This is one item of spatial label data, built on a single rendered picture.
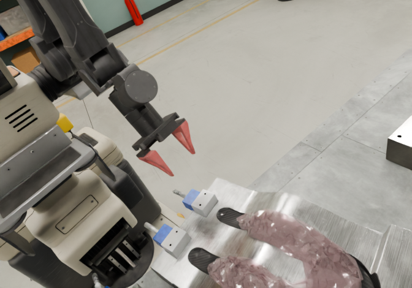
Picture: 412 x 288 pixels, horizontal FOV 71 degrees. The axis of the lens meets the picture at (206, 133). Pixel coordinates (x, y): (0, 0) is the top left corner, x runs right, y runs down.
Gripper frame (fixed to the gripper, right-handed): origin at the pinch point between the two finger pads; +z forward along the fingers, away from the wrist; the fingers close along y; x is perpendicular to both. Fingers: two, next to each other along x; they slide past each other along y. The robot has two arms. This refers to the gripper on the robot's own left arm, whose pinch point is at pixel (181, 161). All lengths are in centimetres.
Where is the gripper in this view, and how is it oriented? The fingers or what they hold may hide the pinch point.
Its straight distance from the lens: 62.3
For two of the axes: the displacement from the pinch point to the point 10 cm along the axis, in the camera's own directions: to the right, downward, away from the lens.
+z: 6.0, 7.6, 2.6
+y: 6.3, -6.4, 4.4
